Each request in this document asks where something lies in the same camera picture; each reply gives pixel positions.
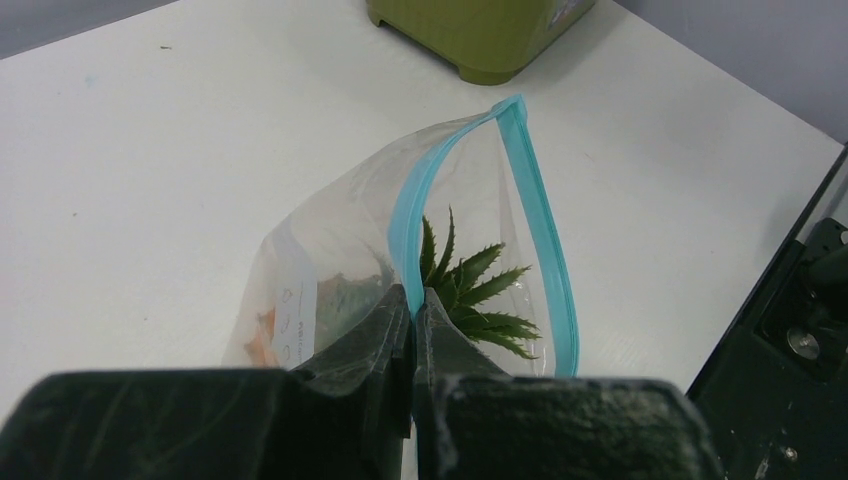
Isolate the clear zip top bag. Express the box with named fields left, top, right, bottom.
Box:
left=221, top=92, right=582, bottom=379

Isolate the toy pineapple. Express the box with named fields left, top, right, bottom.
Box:
left=245, top=206, right=541, bottom=369

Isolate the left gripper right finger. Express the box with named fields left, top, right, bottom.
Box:
left=413, top=291, right=724, bottom=479

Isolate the olive green plastic bin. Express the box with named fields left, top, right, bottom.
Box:
left=366, top=0, right=596, bottom=86

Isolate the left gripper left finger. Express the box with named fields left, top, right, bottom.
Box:
left=1, top=285, right=412, bottom=479

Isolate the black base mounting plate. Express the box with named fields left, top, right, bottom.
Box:
left=685, top=142, right=848, bottom=480

